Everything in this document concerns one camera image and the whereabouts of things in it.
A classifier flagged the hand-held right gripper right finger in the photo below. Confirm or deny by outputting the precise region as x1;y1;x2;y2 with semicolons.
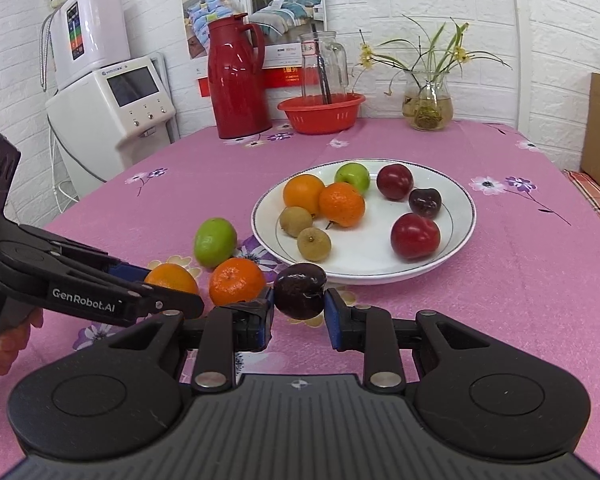
324;287;502;395

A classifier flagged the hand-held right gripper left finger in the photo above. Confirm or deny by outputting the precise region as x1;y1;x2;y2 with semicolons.
92;287;276;395

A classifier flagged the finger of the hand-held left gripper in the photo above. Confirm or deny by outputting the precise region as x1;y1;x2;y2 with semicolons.
0;240;205;329
19;224;152;286

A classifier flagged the smooth orange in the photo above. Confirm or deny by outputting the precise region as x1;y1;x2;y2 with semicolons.
143;263;200;307

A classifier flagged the dark purple plum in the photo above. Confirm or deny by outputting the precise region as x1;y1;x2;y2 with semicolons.
272;262;327;320
408;188;443;220

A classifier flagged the white plate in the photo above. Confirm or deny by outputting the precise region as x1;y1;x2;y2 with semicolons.
251;159;477;286

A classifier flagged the kiwi front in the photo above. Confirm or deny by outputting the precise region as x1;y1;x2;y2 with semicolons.
296;227;332;262

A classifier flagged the brown kiwi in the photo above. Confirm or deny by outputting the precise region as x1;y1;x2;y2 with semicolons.
278;206;314;238

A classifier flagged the bumpy tangerine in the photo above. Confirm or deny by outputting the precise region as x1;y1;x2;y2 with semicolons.
208;257;267;307
318;182;366;228

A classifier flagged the large red apple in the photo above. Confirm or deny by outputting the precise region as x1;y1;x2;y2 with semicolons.
390;213;441;261

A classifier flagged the large orange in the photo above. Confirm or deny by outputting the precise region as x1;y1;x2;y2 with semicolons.
283;174;326;217

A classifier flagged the green apple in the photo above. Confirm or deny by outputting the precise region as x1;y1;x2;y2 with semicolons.
194;218;238;269
334;163;371;194

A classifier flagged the red plum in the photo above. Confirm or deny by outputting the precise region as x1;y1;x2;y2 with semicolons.
376;163;414;201

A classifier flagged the person's left hand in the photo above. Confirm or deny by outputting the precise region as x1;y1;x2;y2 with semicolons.
0;307;45;376

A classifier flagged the white water dispenser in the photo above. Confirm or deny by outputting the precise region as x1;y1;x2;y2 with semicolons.
45;52;179;200

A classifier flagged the pink floral tablecloth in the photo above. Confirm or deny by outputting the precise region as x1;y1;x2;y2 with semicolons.
0;119;600;461

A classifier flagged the red plastic basket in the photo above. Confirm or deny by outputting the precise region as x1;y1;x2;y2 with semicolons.
277;92;367;136

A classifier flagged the red thermos jug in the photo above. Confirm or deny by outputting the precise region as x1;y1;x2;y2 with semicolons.
206;14;274;140

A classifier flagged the glass vase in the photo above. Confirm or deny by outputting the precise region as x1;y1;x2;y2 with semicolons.
402;71;454;132

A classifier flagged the metal stirrer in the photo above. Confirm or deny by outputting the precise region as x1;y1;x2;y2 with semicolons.
312;22;332;104

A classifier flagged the glass pitcher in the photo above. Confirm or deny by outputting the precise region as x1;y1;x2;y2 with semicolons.
299;31;350;102

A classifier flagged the green orchid plant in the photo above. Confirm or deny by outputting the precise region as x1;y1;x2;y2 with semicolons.
352;15;513;97

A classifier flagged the plaid cloth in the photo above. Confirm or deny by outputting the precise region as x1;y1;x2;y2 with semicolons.
562;169;600;247

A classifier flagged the white cable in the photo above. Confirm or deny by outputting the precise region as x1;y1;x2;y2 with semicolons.
50;130;82;202

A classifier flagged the grey hose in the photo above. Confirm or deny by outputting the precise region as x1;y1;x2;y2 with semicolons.
39;11;57;93

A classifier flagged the white wall water purifier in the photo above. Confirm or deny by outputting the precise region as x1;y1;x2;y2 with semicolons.
47;0;132;89

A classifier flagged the wall poster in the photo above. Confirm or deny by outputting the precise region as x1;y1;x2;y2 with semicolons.
178;0;327;100

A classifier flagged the white wall pipe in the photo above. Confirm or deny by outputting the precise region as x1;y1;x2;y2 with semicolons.
507;0;531;129

